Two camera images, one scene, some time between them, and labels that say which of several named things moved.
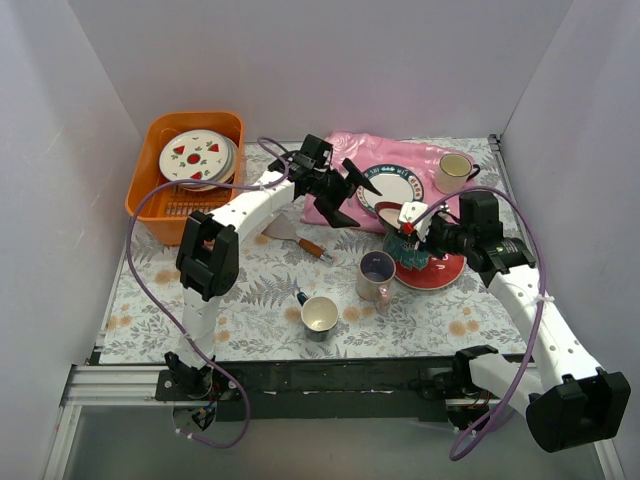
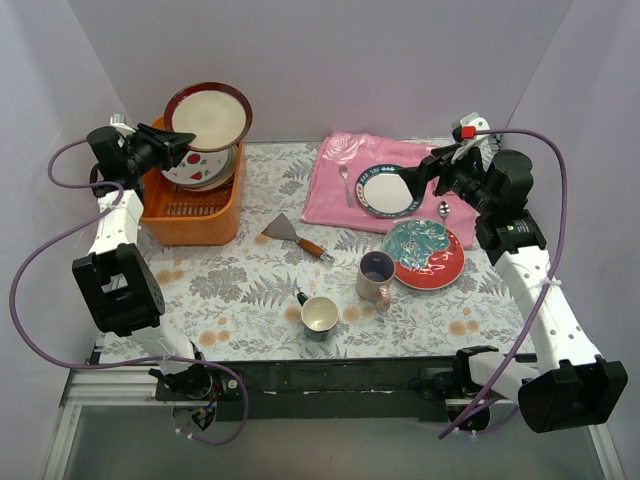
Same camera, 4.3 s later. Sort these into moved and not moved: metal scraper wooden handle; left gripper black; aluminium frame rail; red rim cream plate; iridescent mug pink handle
Moved: red rim cream plate; left gripper black
Not moved: iridescent mug pink handle; aluminium frame rail; metal scraper wooden handle
